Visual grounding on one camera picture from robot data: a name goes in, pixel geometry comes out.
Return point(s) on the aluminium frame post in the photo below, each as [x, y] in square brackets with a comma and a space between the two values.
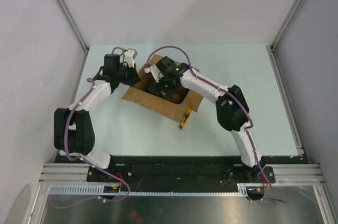
[64, 9]
[291, 15]

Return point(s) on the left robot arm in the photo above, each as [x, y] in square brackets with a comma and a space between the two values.
[73, 129]

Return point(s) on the right aluminium frame post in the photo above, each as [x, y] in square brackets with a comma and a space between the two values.
[291, 15]

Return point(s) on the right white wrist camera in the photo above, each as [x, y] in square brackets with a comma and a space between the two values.
[154, 71]

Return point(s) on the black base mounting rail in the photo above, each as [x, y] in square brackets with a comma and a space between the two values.
[228, 169]

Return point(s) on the brown cardboard express box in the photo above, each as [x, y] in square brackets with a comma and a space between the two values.
[174, 107]

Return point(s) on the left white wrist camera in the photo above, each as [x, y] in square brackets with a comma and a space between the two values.
[129, 57]

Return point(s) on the left aluminium frame post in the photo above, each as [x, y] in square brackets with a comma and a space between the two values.
[64, 9]

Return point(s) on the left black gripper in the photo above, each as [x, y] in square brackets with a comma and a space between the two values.
[134, 78]

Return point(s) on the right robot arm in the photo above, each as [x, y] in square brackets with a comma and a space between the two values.
[231, 106]

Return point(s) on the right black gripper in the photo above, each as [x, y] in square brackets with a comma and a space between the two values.
[157, 87]

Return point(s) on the yellow utility knife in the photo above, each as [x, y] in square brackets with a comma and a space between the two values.
[185, 118]

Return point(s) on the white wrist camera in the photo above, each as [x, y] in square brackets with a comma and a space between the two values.
[154, 71]
[129, 57]

